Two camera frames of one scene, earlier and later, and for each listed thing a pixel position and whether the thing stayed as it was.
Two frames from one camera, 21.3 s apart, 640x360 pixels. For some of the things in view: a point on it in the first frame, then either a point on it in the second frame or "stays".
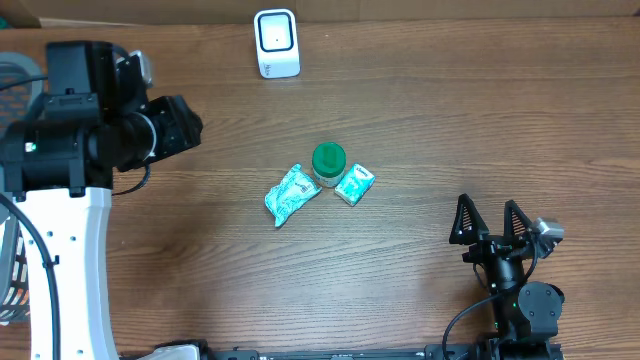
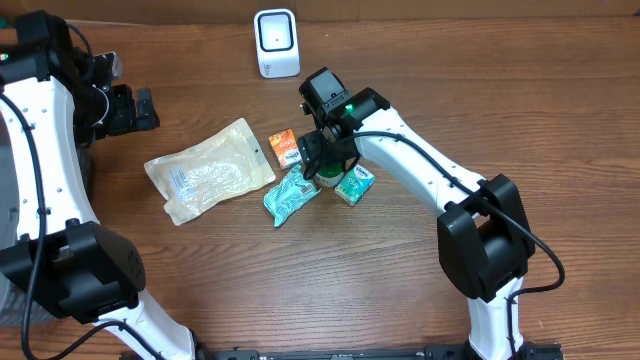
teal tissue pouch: (293, 190) stays
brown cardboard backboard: (24, 14) stays
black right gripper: (491, 246) to (318, 154)
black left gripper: (180, 121) to (127, 118)
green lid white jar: (328, 163) stays
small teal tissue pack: (354, 185) stays
